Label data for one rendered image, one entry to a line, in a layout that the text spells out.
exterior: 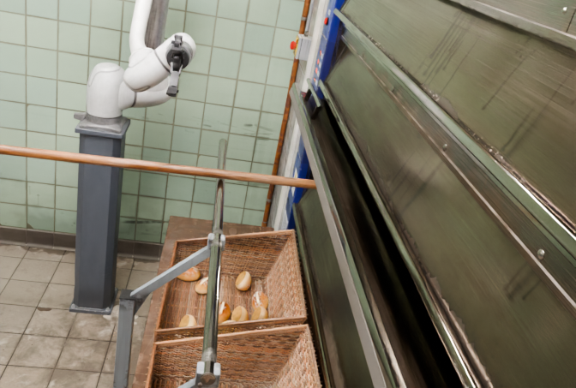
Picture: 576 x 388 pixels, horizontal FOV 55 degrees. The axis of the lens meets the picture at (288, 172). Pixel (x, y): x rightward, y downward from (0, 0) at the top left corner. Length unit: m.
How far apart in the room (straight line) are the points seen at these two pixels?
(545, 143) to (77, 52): 2.61
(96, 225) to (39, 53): 0.94
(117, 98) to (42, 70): 0.70
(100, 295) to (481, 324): 2.39
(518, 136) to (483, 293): 0.23
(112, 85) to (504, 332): 2.03
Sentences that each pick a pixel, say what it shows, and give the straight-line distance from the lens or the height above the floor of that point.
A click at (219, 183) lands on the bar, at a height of 1.17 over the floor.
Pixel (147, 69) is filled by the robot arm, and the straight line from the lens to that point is 2.06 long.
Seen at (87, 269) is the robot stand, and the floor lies 0.26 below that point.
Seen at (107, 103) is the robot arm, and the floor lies 1.13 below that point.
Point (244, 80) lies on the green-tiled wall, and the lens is 3.01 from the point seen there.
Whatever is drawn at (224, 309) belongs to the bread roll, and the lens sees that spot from 2.13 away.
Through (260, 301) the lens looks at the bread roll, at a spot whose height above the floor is 0.65.
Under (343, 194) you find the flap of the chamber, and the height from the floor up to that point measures 1.42.
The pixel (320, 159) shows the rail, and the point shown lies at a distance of 1.40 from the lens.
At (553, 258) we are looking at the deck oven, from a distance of 0.75.
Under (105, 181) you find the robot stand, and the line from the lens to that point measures 2.67.
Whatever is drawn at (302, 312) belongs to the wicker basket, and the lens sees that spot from 1.87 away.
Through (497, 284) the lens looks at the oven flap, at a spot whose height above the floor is 1.56.
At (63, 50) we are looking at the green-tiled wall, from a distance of 3.10.
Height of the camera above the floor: 1.96
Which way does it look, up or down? 24 degrees down
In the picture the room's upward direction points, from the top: 12 degrees clockwise
